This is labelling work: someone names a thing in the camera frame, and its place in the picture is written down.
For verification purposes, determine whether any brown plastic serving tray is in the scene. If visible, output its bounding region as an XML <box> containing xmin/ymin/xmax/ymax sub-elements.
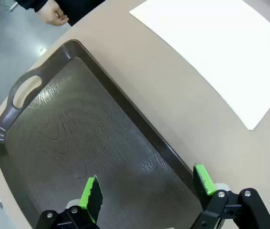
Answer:
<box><xmin>0</xmin><ymin>39</ymin><xmax>204</xmax><ymax>229</ymax></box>

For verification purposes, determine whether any person in black sweater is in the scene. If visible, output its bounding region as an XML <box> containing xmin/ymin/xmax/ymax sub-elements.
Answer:
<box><xmin>55</xmin><ymin>0</ymin><xmax>106</xmax><ymax>27</ymax></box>

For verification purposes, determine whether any person's right forearm black sleeve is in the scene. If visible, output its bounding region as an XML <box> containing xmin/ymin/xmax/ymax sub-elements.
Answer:
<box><xmin>14</xmin><ymin>0</ymin><xmax>54</xmax><ymax>13</ymax></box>

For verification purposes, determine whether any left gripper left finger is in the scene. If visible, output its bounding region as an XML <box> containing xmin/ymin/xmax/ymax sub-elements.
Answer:
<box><xmin>34</xmin><ymin>176</ymin><xmax>104</xmax><ymax>229</ymax></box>

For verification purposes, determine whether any white A4 paper sheet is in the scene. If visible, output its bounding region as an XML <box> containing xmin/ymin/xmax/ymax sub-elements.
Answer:
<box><xmin>129</xmin><ymin>0</ymin><xmax>270</xmax><ymax>131</ymax></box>

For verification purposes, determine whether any person's right hand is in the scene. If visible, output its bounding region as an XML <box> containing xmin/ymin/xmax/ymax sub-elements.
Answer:
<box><xmin>39</xmin><ymin>0</ymin><xmax>69</xmax><ymax>26</ymax></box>

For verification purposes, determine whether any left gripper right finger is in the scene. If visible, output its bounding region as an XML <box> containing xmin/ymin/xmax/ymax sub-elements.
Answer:
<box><xmin>191</xmin><ymin>164</ymin><xmax>270</xmax><ymax>229</ymax></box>

